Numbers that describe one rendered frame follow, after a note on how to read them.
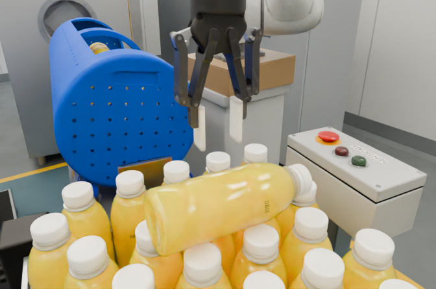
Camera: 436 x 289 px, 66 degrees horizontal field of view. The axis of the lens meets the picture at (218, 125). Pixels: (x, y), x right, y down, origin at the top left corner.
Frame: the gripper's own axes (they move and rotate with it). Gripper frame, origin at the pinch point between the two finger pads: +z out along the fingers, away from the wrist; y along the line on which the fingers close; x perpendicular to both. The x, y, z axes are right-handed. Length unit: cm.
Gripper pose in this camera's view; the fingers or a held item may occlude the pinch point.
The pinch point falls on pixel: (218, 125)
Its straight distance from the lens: 51.5
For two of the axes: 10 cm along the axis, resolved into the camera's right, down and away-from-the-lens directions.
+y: -9.0, 1.7, -4.0
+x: 4.3, 3.5, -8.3
